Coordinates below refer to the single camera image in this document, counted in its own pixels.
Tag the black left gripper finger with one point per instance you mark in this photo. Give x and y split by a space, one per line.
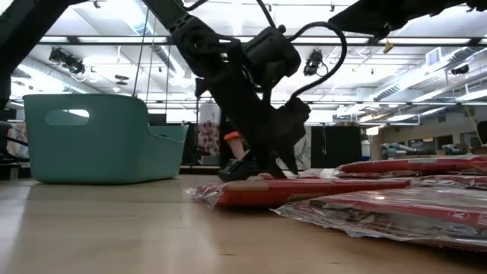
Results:
274 167
291 152

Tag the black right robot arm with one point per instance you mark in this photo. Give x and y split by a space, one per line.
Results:
380 15

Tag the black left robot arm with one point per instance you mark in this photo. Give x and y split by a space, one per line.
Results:
198 42

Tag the leaf-patterned panel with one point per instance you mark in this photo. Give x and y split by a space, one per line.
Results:
304 150

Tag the black cabinet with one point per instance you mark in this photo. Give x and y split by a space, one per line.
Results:
336 146

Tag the floral-patterned panel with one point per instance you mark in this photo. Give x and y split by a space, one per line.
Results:
208 137

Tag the fabric rolls on shelf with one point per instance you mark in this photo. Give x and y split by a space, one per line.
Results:
397 149

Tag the yellow hanging tag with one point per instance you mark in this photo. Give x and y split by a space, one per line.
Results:
388 46

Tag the white ceiling air vent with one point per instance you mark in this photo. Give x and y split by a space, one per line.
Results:
433 57

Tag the teal plastic basket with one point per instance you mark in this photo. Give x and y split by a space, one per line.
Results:
102 148

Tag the black monitor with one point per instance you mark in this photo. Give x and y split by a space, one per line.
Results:
482 132

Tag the black ceiling-hung device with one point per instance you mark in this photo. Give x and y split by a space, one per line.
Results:
68 61

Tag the patterned cloth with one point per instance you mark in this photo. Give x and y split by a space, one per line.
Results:
17 139

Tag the black ceiling-hung camera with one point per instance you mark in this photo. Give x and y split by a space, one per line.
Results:
314 62

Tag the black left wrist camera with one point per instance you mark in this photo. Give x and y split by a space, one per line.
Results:
272 53

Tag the black aluminium table frame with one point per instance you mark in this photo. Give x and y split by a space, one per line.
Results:
199 170

